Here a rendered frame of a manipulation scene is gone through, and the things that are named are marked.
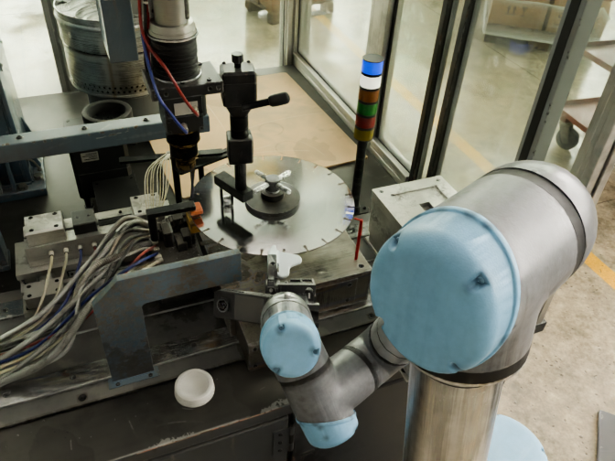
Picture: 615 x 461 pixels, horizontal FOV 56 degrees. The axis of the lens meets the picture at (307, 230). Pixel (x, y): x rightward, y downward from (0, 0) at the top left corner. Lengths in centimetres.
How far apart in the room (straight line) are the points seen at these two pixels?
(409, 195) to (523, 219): 86
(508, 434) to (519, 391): 133
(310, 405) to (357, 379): 8
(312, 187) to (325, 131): 61
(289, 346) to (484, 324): 35
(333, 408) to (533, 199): 42
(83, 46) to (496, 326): 139
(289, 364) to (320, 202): 50
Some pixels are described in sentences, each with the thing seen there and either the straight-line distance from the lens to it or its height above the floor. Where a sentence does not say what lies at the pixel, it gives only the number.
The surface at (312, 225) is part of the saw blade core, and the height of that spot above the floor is 95.
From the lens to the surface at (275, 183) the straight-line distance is 113.
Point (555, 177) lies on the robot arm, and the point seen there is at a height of 139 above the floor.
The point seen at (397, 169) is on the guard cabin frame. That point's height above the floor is 79.
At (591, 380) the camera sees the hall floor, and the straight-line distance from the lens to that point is 232.
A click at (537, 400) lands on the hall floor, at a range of 218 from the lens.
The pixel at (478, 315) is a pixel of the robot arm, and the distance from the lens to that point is 42.
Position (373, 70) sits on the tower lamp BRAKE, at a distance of 126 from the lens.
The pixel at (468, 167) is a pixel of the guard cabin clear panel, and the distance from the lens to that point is 136.
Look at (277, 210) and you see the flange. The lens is 113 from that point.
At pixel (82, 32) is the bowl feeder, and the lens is 164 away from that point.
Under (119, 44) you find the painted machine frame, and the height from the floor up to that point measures 125.
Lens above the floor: 165
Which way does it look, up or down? 40 degrees down
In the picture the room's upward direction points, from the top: 4 degrees clockwise
